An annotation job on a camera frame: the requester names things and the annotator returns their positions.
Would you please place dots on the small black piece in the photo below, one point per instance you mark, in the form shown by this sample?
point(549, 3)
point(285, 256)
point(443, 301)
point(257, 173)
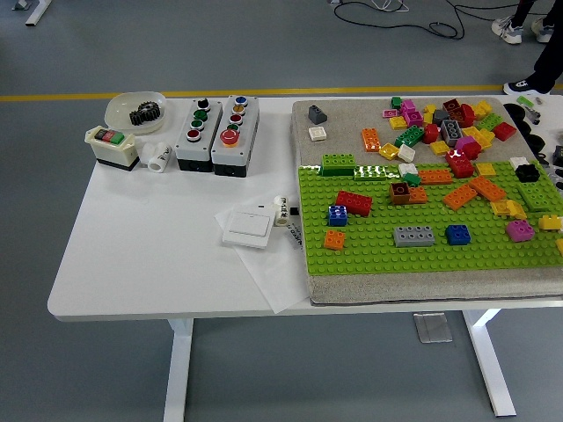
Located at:
point(542, 158)

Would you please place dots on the grey plastic piece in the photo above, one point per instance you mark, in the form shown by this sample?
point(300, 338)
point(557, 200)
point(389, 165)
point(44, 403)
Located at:
point(533, 115)

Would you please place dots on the person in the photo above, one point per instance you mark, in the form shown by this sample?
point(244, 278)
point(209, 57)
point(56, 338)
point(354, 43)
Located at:
point(550, 61)
point(506, 28)

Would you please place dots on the grey slope brick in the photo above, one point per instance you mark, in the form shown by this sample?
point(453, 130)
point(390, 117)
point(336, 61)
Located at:
point(317, 114)

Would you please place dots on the white wall switch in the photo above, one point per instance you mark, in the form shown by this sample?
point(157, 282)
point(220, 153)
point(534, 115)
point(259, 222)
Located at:
point(248, 228)

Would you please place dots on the grey eight-stud brick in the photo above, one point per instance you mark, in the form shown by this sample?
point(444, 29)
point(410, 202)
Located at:
point(413, 236)

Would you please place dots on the white pipe tee fitting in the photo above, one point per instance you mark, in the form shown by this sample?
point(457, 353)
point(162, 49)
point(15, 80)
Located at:
point(158, 156)

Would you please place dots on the black gear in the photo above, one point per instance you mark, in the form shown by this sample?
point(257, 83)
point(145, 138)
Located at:
point(151, 110)
point(138, 118)

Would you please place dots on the cream red-green switch box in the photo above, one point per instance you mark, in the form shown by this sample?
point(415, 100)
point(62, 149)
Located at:
point(110, 151)

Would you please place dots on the orange eight-stud brick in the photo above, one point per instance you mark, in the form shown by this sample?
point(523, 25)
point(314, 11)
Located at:
point(435, 176)
point(371, 140)
point(459, 197)
point(488, 189)

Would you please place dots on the white paper sheet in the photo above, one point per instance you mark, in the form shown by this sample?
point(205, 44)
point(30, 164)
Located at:
point(281, 281)

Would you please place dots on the small green piece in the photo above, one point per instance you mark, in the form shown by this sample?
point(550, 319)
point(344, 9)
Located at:
point(524, 101)

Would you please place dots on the small black box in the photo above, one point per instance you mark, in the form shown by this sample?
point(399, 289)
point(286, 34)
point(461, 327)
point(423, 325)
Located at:
point(558, 155)

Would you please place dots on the clear printed plastic bag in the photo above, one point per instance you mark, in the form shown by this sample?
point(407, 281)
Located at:
point(294, 237)

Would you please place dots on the small dark green brick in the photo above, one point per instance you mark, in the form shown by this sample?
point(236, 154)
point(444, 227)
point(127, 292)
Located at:
point(412, 179)

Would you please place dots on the orange four-stud brick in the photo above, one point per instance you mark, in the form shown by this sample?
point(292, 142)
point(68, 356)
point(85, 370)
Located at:
point(334, 239)
point(418, 195)

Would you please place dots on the white desk foot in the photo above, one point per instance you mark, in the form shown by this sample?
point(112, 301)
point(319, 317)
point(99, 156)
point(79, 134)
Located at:
point(38, 11)

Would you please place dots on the dark grey brick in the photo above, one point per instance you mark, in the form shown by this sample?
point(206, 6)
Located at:
point(440, 116)

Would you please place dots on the black toy tyre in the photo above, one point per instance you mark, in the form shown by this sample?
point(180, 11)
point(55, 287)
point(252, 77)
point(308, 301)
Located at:
point(536, 142)
point(524, 127)
point(513, 111)

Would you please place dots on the grey four-button control box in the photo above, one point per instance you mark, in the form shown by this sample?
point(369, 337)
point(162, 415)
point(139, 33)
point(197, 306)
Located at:
point(193, 149)

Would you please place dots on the grey emergency-stop control box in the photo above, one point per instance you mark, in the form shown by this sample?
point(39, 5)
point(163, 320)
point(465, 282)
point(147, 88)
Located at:
point(228, 156)

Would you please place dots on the light green flat brick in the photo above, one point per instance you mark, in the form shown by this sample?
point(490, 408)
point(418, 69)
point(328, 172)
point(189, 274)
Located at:
point(370, 173)

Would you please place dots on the white labelled tube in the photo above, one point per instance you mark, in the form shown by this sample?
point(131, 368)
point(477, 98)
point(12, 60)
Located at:
point(281, 211)

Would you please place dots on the brown hollow brick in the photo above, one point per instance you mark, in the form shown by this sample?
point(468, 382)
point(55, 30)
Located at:
point(399, 194)

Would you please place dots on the grey-brown mat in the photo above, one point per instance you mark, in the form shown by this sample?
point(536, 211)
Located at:
point(343, 118)

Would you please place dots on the pink flat tile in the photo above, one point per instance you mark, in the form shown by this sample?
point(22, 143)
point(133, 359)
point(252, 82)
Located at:
point(390, 114)

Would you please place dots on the white table leg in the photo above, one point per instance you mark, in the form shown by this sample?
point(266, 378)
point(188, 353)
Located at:
point(490, 365)
point(176, 373)

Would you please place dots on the red eight-stud brick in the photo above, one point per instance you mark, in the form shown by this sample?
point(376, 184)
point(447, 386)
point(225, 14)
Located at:
point(460, 163)
point(354, 203)

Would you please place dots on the pink four-stud brick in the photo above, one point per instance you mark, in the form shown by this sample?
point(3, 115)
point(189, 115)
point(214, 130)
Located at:
point(520, 230)

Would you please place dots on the yellow brick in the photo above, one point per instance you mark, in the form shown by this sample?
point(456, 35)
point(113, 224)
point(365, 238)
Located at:
point(389, 150)
point(560, 246)
point(500, 208)
point(439, 147)
point(486, 169)
point(484, 137)
point(398, 122)
point(518, 210)
point(550, 222)
point(482, 108)
point(429, 110)

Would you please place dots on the grey hollow brick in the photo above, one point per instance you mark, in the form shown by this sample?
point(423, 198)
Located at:
point(451, 132)

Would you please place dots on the dark green eight-stud brick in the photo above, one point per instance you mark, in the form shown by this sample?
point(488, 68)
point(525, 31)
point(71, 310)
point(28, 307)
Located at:
point(410, 136)

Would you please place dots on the light green studded plate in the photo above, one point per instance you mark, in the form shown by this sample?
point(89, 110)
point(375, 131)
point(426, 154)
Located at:
point(537, 195)

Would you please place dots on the metal floor plate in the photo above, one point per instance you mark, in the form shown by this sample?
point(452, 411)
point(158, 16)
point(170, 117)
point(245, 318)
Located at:
point(432, 327)

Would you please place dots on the small black cube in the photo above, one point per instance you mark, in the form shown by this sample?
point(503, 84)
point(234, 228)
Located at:
point(294, 211)

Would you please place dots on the white bowl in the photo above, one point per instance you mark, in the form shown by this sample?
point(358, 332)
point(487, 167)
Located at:
point(116, 110)

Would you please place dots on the black brick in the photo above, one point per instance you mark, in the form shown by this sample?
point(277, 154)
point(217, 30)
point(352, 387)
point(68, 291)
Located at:
point(527, 172)

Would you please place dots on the blue four-stud brick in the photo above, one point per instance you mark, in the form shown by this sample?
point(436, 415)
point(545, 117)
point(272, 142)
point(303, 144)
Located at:
point(458, 235)
point(338, 216)

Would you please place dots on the green tall eight-stud brick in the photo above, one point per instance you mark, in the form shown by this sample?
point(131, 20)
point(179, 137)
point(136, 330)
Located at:
point(338, 164)

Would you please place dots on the white square brick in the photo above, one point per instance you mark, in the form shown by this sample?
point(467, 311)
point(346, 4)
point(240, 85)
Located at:
point(517, 161)
point(408, 169)
point(406, 152)
point(318, 133)

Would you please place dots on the green studded baseplate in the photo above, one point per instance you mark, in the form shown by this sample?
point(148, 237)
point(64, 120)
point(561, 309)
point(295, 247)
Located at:
point(374, 259)

